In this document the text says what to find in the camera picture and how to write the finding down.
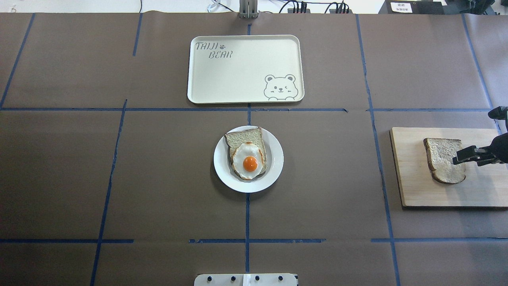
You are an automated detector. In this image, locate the black box with label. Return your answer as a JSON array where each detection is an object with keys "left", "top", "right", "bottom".
[{"left": 378, "top": 0, "right": 445, "bottom": 15}]

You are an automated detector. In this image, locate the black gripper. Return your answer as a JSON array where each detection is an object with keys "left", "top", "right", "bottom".
[{"left": 452, "top": 106, "right": 508, "bottom": 166}]

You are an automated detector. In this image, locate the wooden cutting board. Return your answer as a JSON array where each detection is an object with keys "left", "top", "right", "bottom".
[{"left": 390, "top": 127, "right": 508, "bottom": 208}]

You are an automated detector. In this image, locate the cream bear tray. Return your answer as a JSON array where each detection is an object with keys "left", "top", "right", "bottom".
[{"left": 187, "top": 35, "right": 305, "bottom": 104}]

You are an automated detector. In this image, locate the fried egg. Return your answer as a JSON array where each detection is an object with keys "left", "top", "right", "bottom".
[{"left": 232, "top": 142, "right": 264, "bottom": 180}]

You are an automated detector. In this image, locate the bread slice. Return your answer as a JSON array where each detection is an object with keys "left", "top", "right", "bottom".
[
  {"left": 225, "top": 127, "right": 266, "bottom": 177},
  {"left": 423, "top": 138, "right": 466, "bottom": 184}
]

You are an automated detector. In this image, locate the aluminium frame post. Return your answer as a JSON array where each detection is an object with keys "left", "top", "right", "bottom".
[{"left": 238, "top": 0, "right": 259, "bottom": 19}]

